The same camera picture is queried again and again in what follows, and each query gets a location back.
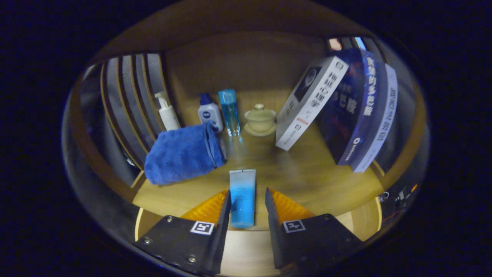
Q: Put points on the cream lidded teacup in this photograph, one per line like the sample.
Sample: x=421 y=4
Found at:
x=260 y=120

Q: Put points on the clear blue bottle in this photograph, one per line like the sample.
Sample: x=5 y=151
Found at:
x=230 y=113

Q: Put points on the blue squeeze tube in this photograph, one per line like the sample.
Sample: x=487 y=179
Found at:
x=242 y=196

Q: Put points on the white bottle with blue cap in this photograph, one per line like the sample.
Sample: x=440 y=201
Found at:
x=209 y=115

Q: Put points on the wooden cabinet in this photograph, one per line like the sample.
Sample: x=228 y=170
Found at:
x=246 y=61

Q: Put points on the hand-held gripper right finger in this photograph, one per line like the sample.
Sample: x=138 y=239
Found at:
x=272 y=238

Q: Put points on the blue folded towel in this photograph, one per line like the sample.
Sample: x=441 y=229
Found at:
x=180 y=154

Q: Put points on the wooden countertop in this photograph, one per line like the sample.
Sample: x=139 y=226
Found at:
x=307 y=173

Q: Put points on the white pump bottle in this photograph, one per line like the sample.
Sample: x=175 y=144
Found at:
x=169 y=119

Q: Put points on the white book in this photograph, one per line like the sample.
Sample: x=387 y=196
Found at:
x=307 y=107

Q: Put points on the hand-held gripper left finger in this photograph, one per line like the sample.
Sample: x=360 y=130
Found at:
x=222 y=246

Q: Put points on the pale purple book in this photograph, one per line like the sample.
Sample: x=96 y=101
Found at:
x=380 y=127

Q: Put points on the dark blue book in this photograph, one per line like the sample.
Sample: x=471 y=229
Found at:
x=357 y=115

